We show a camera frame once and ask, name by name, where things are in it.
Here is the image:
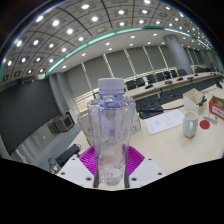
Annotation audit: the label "flat round red coaster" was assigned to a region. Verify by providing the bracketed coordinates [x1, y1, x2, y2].
[199, 119, 211, 131]

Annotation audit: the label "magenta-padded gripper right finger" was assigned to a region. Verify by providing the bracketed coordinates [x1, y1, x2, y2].
[123, 145, 165, 188]

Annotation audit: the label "clear plastic water bottle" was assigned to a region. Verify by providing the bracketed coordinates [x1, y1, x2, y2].
[86, 77, 137, 187]

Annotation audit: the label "round ceiling lights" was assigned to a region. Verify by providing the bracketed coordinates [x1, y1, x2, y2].
[1, 0, 214, 84]

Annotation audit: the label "white remote control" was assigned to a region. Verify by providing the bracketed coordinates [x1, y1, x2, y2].
[203, 112, 218, 124]

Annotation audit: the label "black tool in beige box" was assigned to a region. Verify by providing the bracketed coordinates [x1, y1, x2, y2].
[198, 96, 208, 107]

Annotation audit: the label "open beige cardboard box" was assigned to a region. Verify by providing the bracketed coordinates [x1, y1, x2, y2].
[182, 88, 208, 116]

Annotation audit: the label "white ceramic mug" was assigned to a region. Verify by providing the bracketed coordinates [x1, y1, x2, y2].
[182, 111, 200, 139]

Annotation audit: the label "long curved conference desk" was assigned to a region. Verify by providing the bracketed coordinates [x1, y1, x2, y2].
[124, 71, 224, 104]

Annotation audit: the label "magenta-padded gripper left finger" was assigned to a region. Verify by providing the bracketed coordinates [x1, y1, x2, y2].
[57, 147, 100, 188]

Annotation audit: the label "black power strip with cables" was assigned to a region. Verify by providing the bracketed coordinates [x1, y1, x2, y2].
[48, 143, 81, 171]

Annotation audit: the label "row of black office chairs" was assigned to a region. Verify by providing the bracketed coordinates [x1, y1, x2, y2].
[124, 68, 221, 91]

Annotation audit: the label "grey box monitor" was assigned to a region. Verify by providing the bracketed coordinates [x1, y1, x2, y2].
[48, 113, 75, 134]

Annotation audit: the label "white printed paper sheet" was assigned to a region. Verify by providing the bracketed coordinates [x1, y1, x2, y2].
[144, 108, 185, 136]

